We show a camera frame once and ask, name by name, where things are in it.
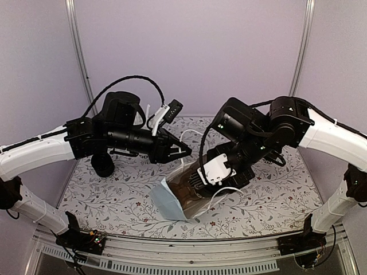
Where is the aluminium frame post right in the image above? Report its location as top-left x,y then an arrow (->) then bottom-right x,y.
288,0 -> 315,97

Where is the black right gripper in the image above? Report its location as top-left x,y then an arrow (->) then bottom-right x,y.
206,131 -> 272,193

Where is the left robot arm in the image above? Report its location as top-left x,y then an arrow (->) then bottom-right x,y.
1,87 -> 192,249

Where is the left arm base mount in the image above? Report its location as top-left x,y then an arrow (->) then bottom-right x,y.
56,229 -> 106,255

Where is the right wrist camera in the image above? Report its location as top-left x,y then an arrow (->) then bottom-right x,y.
197,154 -> 236,186

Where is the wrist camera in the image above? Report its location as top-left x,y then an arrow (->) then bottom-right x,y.
197,154 -> 236,186
147,99 -> 183,136

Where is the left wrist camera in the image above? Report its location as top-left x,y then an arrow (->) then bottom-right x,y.
147,99 -> 183,136

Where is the aluminium table front rail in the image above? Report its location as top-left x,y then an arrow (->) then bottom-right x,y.
25,220 -> 359,275

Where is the stack of paper cups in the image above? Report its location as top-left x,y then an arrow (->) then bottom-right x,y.
262,154 -> 278,165

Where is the stack of black lids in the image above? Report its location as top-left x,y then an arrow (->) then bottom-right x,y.
91,152 -> 115,178

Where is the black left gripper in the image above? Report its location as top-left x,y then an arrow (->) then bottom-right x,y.
107,125 -> 193,164

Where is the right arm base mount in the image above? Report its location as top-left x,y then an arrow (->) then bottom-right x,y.
277,232 -> 326,256

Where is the aluminium frame post left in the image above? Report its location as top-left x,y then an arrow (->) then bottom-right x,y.
65,0 -> 94,104

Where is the light blue paper bag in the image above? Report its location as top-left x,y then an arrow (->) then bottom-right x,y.
149,129 -> 245,224

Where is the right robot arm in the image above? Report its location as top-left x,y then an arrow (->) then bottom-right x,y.
197,96 -> 366,250

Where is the aluminium frame post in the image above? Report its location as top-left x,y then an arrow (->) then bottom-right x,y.
65,0 -> 94,104
288,0 -> 315,97

